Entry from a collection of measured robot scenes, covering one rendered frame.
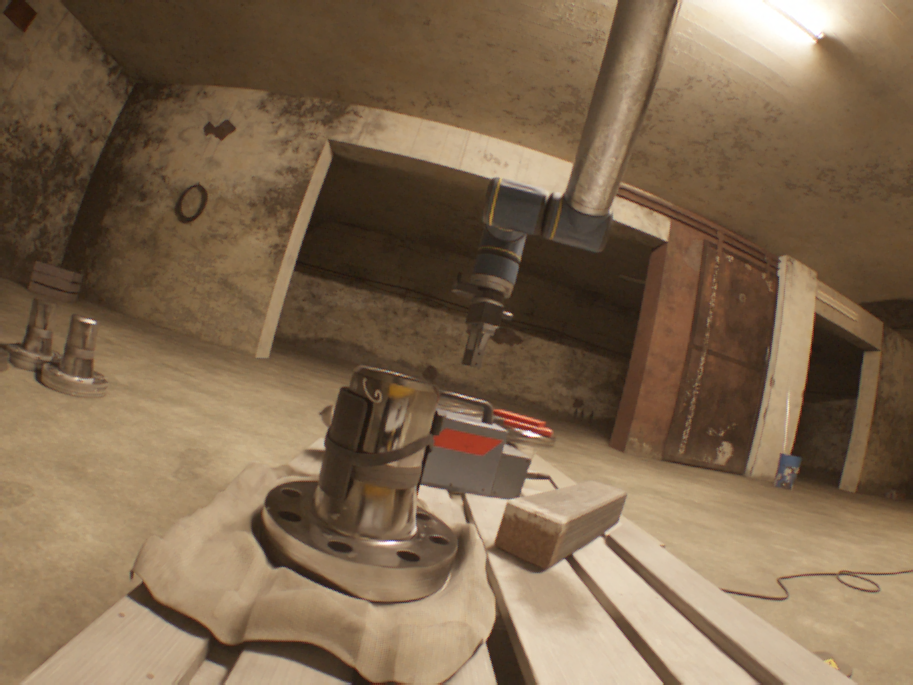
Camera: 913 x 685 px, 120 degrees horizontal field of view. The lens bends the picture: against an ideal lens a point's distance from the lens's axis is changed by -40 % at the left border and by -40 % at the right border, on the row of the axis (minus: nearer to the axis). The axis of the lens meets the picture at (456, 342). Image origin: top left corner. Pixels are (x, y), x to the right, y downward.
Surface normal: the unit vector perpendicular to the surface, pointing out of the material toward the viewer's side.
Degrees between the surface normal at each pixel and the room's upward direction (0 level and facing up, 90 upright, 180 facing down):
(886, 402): 90
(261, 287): 90
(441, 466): 90
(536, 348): 90
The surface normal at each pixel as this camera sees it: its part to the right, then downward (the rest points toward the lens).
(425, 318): 0.09, -0.04
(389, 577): 0.43, 0.05
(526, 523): -0.58, -0.21
